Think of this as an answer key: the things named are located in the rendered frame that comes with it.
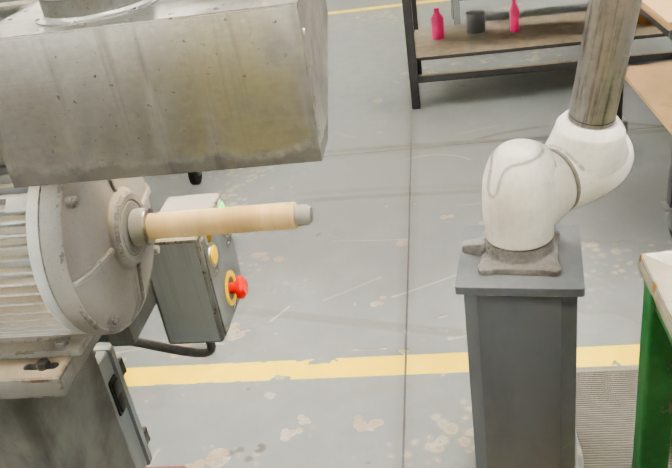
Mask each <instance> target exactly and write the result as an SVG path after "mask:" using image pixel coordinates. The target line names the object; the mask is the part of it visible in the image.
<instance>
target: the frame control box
mask: <svg viewBox="0 0 672 468"><path fill-rule="evenodd" d="M218 200H222V201H223V203H224V199H223V198H222V197H221V194H220V193H208V194H196V195H184V196H172V197H168V198H167V199H166V201H165V203H164V204H163V206H162V207H161V209H160V211H159V212H170V211H183V210H195V209H208V208H217V204H218ZM154 245H158V246H159V247H160V253H159V254H155V255H154V259H153V269H152V276H151V281H150V283H151V286H152V289H153V292H154V296H155V299H156V302H157V305H158V309H159V312H160V315H161V318H162V322H163V325H164V328H165V331H166V335H167V338H168V341H169V343H170V344H168V343H163V342H159V341H154V340H149V339H144V338H139V337H138V339H137V341H136V343H135V344H134V345H133V346H134V347H140V348H145V349H150V350H155V351H160V352H165V353H170V354H175V355H181V356H188V357H195V358H205V357H208V356H211V355H212V354H213V353H214V352H215V350H216V343H215V342H222V341H224V339H225V336H227V333H228V330H229V327H230V325H231V322H232V319H233V316H234V314H235V311H236V308H237V305H238V302H239V300H240V299H238V298H237V295H236V293H235V294H230V292H229V283H230V282H235V281H236V277H237V276H240V275H241V271H240V267H239V263H238V258H237V254H236V250H235V246H234V242H233V237H232V234H229V235H226V234H219V235H212V240H211V243H210V244H209V245H207V244H206V243H205V239H204V236H191V237H178V238H164V239H156V240H155V242H154ZM212 245H215V246H216V247H217V251H218V261H217V263H216V264H213V262H212V258H211V248H212ZM190 343H206V345H207V348H191V347H184V346H179V345H173V344H190Z"/></svg>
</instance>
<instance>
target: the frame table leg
mask: <svg viewBox="0 0 672 468"><path fill-rule="evenodd" d="M653 304H654V299H653V297H652V295H651V293H650V291H649V289H648V287H647V285H646V283H645V280H644V293H643V308H642V323H641V338H640V353H639V368H638V383H637V398H636V413H635V428H634V443H633V459H632V468H669V457H670V447H671V437H672V345H671V343H670V340H669V338H668V336H667V334H666V332H665V330H664V327H663V325H662V323H661V321H660V319H659V316H658V314H657V312H656V311H655V310H654V308H653Z"/></svg>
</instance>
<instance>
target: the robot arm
mask: <svg viewBox="0 0 672 468"><path fill-rule="evenodd" d="M641 3H642V0H589V2H588V8H587V13H586V19H585V24H584V30H583V36H582V41H581V47H580V52H579V58H578V63H577V69H576V75H575V80H574V86H573V91H572V97H571V103H570V108H569V110H567V111H565V112H564V113H563V114H562V115H560V116H559V117H558V118H557V120H556V123H555V126H554V128H553V130H552V132H551V134H550V136H549V138H548V139H547V141H546V143H545V145H544V144H542V143H541V142H539V141H536V140H531V139H523V138H520V139H513V140H509V141H506V142H504V143H502V144H501V145H499V146H498V147H497V148H496V149H495V150H494V151H493V152H492V153H491V155H490V157H489V159H488V161H487V164H486V167H485V170H484V174H483V180H482V214H483V223H484V228H485V231H483V232H482V238H479V239H473V240H467V241H463V243H462V245H463V247H462V252H463V253H466V254H471V255H477V256H482V259H481V262H480V264H479V265H478V274H479V275H481V276H489V275H545V276H551V277H557V276H560V275H561V273H562V268H561V266H560V264H559V262H558V245H557V243H558V241H559V239H560V232H559V231H557V230H554V225H555V224H557V223H558V222H559V221H560V220H561V219H562V218H563V217H564V216H565V215H566V214H567V212H568V211H569V210H572V209H574V208H577V207H580V206H583V205H585V204H587V203H589V202H591V201H594V200H596V199H598V198H599V197H601V196H603V195H605V194H607V193H608V192H610V191H611V190H613V189H614V188H616V187H617V186H618V185H619V184H620V183H621V182H623V180H624V179H625V178H626V177H627V175H628V174H629V172H630V170H631V168H632V165H633V162H634V148H633V145H632V142H631V140H630V138H629V137H628V135H627V134H626V129H625V126H624V124H623V122H622V121H621V120H620V118H619V117H618V116H617V110H618V106H619V101H620V97H621V92H622V88H623V83H624V79H625V75H626V70H627V66H628V61H629V57H630V52H631V48H632V43H633V39H634V34H635V30H636V26H637V21H638V17H639V12H640V8H641Z"/></svg>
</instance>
